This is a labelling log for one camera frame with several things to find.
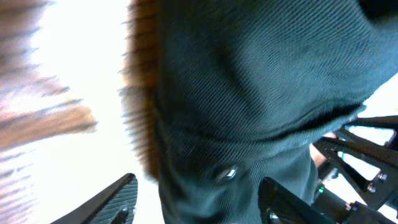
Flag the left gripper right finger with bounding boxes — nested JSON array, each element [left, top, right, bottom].
[[258, 177, 335, 224]]

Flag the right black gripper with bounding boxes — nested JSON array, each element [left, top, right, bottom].
[[310, 114, 398, 224]]

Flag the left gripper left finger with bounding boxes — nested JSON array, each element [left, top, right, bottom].
[[52, 173, 138, 224]]

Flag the black t-shirt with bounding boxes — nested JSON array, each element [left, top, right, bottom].
[[155, 0, 397, 224]]

